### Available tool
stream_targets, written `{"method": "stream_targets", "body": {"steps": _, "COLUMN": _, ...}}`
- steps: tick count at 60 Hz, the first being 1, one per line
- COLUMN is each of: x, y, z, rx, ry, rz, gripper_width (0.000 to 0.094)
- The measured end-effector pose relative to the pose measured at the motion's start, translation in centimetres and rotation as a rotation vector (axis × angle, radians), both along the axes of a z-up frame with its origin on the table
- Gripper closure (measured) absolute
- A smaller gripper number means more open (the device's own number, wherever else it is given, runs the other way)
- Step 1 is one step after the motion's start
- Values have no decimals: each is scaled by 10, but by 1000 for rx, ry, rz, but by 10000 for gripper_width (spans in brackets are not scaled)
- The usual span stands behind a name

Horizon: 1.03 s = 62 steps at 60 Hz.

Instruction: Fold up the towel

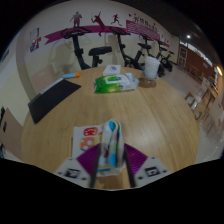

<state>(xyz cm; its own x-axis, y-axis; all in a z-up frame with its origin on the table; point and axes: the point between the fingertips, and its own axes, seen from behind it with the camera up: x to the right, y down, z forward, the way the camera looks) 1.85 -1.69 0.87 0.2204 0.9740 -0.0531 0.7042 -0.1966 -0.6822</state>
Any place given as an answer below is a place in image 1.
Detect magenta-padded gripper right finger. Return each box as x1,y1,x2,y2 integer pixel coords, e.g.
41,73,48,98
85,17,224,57
122,142,173,188

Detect white printed towel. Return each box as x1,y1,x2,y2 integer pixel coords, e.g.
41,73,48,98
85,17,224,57
72,119,127,177

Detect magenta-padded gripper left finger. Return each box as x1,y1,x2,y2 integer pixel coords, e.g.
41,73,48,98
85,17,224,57
54,143,103,189

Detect white cup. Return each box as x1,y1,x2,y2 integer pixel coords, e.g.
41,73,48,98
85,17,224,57
143,55,161,80

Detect small white box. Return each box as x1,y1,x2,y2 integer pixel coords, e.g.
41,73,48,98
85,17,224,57
102,64,122,77

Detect wooden chair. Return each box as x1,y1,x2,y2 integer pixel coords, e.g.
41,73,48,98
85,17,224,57
0,107,24,161
31,64,56,94

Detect green wet wipes pack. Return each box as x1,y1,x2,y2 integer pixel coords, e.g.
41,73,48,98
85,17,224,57
94,72,140,94

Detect wall posters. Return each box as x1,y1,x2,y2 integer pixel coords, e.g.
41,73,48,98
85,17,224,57
29,27,43,53

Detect blue and orange tube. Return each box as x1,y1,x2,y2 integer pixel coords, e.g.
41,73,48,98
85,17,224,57
62,71,82,80

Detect white flat strip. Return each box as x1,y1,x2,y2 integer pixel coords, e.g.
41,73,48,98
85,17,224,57
39,77,64,96

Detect black mouse pad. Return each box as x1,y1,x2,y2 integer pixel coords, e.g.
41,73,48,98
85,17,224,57
27,79,82,125

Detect group of wooden chairs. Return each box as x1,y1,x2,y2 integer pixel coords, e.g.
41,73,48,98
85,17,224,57
184,76,224,141

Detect round brown coaster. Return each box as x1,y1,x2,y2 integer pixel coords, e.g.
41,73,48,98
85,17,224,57
138,77,158,89

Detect black exercise bike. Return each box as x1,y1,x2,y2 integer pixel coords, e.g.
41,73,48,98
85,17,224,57
156,39,175,73
137,33,162,73
109,26,148,71
60,27,113,70

